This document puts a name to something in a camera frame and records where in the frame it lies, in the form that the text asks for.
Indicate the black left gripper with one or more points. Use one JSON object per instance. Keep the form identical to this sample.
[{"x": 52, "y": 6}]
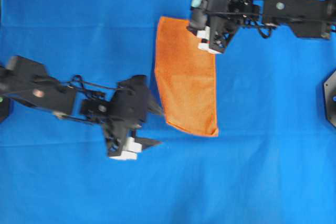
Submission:
[{"x": 121, "y": 116}]

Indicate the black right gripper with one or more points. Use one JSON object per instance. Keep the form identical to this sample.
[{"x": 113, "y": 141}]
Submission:
[{"x": 224, "y": 19}]

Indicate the orange towel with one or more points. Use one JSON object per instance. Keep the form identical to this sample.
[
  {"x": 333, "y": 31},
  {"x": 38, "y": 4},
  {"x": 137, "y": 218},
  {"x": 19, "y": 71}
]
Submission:
[{"x": 186, "y": 79}]

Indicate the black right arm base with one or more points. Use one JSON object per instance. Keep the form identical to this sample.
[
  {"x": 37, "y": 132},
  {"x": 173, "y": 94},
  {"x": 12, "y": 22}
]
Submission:
[{"x": 329, "y": 98}]

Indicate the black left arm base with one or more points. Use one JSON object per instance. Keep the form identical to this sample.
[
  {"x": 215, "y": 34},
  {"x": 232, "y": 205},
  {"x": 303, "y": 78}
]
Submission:
[{"x": 5, "y": 88}]

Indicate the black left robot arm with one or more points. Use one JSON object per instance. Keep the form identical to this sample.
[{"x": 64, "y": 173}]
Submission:
[{"x": 28, "y": 83}]

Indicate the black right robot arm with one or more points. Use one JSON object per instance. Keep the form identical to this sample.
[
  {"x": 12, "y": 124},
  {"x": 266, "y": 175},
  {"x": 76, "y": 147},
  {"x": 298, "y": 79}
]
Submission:
[{"x": 310, "y": 19}]

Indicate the blue table cloth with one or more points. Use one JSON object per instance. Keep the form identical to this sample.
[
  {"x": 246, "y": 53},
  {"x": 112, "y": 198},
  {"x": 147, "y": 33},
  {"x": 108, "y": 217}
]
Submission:
[{"x": 273, "y": 161}]

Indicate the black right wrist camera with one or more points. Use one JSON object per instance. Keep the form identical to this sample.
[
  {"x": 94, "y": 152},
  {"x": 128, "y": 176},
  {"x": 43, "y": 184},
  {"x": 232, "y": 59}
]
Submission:
[{"x": 198, "y": 20}]

